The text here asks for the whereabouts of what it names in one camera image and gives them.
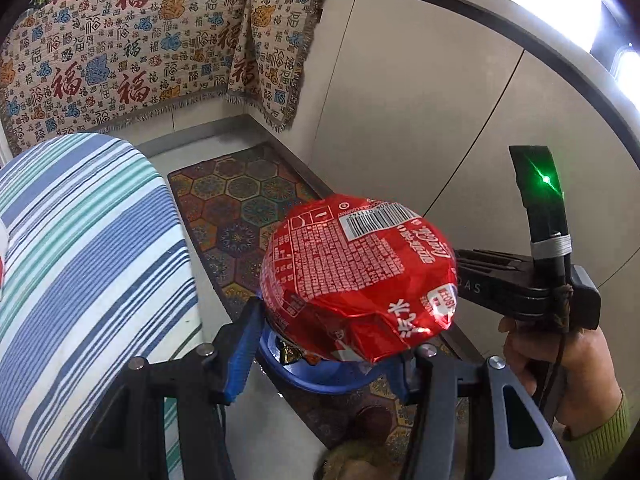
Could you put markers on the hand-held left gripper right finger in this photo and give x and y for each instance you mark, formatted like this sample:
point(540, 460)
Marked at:
point(405, 380)

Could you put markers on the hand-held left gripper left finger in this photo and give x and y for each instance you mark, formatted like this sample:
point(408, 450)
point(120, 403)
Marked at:
point(235, 355)

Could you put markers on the gold foil wrapper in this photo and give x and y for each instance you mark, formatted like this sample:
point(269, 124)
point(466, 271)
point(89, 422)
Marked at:
point(289, 352)

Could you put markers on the blue plastic mesh basket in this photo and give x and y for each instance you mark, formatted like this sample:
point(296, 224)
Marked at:
point(325, 377)

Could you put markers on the red foil wrapper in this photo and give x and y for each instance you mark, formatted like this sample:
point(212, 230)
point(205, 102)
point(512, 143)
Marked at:
point(350, 270)

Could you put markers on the person's right forearm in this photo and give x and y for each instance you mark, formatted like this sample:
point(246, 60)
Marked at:
point(600, 440)

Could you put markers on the person's right hand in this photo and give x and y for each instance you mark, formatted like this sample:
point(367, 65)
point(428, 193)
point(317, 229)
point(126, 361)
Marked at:
point(585, 370)

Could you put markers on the red fuzzy slipper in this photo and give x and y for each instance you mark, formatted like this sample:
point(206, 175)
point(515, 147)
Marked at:
point(360, 440)

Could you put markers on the colourful hexagon rug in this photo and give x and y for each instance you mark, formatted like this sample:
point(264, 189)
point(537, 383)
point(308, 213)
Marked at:
point(240, 210)

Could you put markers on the striped tablecloth round table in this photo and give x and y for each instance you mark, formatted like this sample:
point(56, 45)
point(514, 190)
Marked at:
point(90, 270)

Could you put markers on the white kitchen base cabinets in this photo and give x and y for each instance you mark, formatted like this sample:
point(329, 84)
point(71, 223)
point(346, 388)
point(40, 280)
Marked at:
point(450, 110)

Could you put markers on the printed blanket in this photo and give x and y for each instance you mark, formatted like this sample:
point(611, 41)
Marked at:
point(125, 50)
point(280, 45)

